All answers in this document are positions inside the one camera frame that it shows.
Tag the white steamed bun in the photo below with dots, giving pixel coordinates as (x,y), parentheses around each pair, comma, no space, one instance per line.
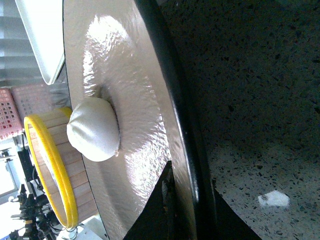
(93,129)

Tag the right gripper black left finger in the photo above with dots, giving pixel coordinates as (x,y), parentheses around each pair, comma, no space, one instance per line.
(158,218)

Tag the beige plate with black rim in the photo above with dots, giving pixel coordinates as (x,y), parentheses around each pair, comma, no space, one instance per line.
(121,51)

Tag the pink perforated storage basket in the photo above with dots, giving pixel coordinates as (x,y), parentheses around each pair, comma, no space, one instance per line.
(20,101)

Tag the cream bear-print serving tray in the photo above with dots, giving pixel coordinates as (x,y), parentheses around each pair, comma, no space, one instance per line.
(43,23)

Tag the black equipment rack with cables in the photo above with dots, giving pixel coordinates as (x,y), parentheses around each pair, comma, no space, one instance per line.
(27,194)

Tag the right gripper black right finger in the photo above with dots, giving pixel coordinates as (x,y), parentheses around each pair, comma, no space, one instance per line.
(228,224)

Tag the yellow-rimmed bamboo steamer basket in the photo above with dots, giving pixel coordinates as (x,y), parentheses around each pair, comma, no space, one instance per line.
(60,167)

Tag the grey-white pleated curtain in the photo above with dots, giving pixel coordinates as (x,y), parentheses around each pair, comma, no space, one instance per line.
(18,64)

